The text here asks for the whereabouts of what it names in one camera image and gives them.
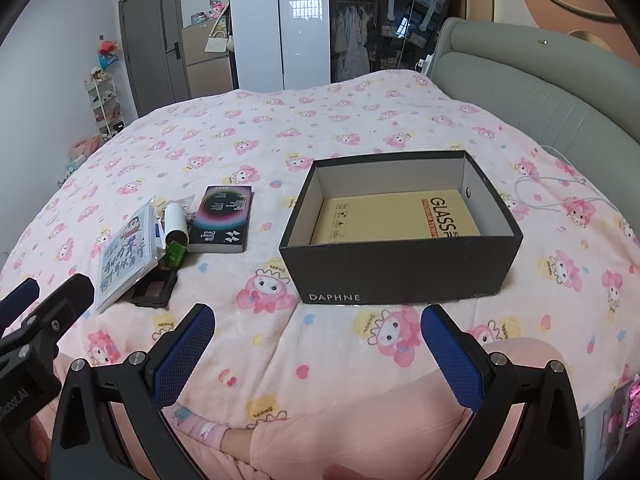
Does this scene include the pink printed blanket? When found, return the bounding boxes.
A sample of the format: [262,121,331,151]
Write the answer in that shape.
[0,69,640,461]

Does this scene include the beige cabinet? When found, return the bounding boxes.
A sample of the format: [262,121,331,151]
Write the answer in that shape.
[181,22,236,98]

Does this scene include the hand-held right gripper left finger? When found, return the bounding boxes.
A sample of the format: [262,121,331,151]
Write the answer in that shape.
[50,302,217,480]

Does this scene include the dark makeup palette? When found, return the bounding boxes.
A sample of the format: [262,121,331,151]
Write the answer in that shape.
[130,269,179,308]

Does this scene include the black shoe box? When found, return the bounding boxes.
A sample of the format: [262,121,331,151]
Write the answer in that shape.
[278,150,524,307]

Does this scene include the grey door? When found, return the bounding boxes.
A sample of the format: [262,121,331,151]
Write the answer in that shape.
[118,0,191,123]

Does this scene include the pink patterned sock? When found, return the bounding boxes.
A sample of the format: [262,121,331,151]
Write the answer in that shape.
[162,402,230,450]

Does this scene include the green packet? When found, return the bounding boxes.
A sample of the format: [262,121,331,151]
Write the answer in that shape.
[159,241,188,270]

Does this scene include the flat tan cardboard box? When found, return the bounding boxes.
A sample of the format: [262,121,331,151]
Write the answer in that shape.
[310,189,482,247]

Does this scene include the grey green bed headboard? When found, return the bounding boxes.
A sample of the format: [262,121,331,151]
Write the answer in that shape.
[429,16,640,161]

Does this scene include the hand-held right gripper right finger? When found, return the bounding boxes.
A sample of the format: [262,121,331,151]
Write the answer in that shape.
[421,304,586,480]

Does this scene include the pile of plush toys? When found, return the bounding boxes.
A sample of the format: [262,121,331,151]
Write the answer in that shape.
[60,132,101,186]

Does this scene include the white glossy wardrobe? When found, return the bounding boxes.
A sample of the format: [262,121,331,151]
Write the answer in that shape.
[228,0,333,92]

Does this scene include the red and blue wall toy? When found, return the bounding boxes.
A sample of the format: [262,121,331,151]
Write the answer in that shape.
[96,40,121,68]

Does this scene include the glass door display cabinet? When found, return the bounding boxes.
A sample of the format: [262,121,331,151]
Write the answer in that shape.
[327,0,458,83]

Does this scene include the white cable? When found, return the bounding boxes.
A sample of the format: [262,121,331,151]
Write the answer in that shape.
[515,145,608,216]

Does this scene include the person's pink pants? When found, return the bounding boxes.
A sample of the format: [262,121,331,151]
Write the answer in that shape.
[30,337,588,480]

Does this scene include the clear cartoon print case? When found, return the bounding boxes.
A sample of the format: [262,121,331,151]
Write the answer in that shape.
[92,199,163,313]

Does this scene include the dark rainbow screen protector box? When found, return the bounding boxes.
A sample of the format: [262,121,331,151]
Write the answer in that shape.
[187,185,253,254]

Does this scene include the white shelf rack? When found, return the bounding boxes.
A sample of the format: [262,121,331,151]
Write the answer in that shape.
[84,67,126,141]

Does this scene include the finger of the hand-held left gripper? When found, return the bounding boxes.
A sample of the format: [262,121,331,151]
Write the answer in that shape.
[10,272,96,361]
[0,277,41,336]

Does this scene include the white roller bottle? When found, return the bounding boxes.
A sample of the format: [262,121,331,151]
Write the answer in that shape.
[162,202,191,251]

